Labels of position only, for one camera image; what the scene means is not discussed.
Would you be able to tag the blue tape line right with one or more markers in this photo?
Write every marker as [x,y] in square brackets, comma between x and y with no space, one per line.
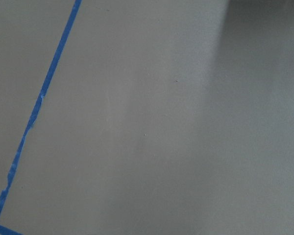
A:
[35,111]

